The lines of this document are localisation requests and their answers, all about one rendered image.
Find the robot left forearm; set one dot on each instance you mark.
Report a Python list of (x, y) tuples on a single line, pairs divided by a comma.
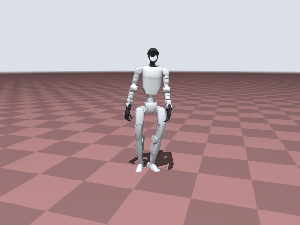
[(167, 99)]

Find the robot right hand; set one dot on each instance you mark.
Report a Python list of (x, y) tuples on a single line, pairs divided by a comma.
[(127, 113)]

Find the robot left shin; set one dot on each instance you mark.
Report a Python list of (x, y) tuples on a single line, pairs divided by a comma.
[(154, 149)]

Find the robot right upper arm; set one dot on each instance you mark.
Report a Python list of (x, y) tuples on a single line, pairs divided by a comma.
[(135, 79)]

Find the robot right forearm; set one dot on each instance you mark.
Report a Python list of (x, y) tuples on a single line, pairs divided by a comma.
[(130, 97)]

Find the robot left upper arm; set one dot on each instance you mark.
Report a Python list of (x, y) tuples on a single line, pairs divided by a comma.
[(165, 74)]

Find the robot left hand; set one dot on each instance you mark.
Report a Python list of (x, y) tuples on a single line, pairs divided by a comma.
[(168, 112)]

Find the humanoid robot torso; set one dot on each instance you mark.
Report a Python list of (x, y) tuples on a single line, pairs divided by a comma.
[(151, 84)]

